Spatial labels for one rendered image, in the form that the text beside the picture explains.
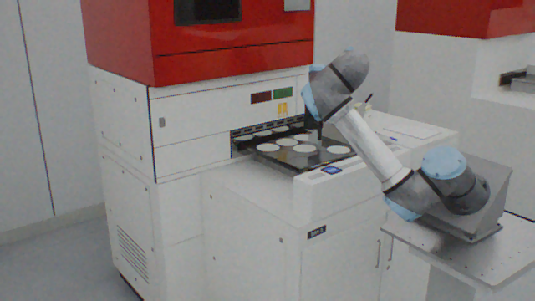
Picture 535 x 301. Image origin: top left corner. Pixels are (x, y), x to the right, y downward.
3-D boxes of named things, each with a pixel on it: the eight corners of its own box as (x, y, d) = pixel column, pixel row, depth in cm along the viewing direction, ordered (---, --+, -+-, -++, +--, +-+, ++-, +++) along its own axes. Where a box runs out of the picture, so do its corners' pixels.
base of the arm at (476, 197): (500, 187, 148) (491, 172, 142) (468, 223, 148) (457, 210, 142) (462, 166, 160) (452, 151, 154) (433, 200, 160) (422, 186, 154)
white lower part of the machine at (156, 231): (114, 276, 272) (95, 141, 244) (231, 232, 319) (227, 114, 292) (172, 346, 219) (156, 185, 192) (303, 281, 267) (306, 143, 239)
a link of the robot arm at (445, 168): (483, 180, 142) (468, 157, 134) (446, 206, 145) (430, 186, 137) (459, 156, 151) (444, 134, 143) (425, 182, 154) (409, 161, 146)
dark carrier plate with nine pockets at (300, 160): (248, 147, 211) (248, 146, 211) (305, 132, 231) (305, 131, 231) (300, 170, 186) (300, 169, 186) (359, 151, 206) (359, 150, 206)
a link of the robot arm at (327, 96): (448, 201, 139) (329, 60, 142) (407, 232, 142) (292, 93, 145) (441, 194, 151) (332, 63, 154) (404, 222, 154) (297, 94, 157)
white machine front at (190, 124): (155, 182, 194) (145, 86, 180) (302, 141, 241) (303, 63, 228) (158, 185, 192) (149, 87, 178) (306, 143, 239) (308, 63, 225)
